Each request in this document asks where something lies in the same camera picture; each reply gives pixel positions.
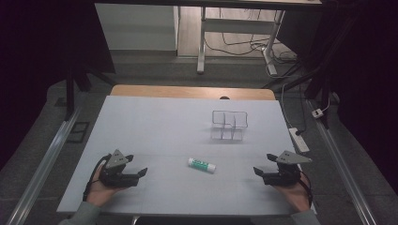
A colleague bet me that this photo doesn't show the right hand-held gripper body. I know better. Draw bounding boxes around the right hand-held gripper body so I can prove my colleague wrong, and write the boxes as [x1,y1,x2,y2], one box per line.
[262,150,314,188]

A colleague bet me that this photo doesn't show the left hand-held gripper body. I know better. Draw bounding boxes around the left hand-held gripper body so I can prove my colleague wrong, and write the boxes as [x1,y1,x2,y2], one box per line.
[99,149,141,188]

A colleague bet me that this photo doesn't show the person's right hand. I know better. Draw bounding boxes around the person's right hand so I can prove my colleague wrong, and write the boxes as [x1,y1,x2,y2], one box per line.
[271,172,312,214]

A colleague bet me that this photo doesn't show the person's left hand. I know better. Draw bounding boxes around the person's left hand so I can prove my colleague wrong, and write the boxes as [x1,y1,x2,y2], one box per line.
[85,163,127,208]

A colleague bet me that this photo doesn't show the white power strip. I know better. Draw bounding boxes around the white power strip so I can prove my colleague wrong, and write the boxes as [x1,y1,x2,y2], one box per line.
[287,127,311,154]

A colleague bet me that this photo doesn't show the white table mat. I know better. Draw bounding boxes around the white table mat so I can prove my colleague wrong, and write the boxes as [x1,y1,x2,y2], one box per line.
[56,95,317,218]

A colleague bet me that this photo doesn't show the clear acrylic organizer box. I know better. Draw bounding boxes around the clear acrylic organizer box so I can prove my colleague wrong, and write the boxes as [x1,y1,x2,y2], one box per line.
[210,110,249,142]

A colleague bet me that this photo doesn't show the black floor plate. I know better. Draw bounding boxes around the black floor plate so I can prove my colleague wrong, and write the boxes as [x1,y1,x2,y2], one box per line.
[66,121,91,144]

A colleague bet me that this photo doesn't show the white green glue stick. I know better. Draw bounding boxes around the white green glue stick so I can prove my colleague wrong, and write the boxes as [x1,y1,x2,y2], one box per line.
[187,157,217,174]

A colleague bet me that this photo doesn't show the black metal stand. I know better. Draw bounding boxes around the black metal stand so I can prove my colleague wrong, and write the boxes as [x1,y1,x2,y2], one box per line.
[262,12,360,129]
[64,62,117,122]

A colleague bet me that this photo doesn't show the white cabinet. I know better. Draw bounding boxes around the white cabinet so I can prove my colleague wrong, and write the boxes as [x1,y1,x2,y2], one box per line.
[94,3,180,52]

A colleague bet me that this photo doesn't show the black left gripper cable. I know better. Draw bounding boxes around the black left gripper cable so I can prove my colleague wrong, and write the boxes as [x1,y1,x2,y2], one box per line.
[82,153,113,203]

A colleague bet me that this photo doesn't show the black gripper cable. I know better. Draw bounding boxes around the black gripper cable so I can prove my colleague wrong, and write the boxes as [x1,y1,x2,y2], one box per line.
[82,153,113,203]
[298,170,314,208]

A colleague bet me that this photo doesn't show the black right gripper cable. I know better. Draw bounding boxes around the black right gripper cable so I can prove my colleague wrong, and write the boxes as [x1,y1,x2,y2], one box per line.
[298,170,314,208]

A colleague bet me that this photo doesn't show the metal floor rail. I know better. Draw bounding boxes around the metal floor rail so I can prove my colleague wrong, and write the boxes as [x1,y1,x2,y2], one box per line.
[5,102,83,225]
[306,98,379,225]

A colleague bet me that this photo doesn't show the black floor cables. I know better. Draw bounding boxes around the black floor cables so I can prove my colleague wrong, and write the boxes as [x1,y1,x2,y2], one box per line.
[204,7,302,65]

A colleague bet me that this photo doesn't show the white desk frame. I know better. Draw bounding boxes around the white desk frame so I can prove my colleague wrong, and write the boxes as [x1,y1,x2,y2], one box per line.
[196,6,286,77]

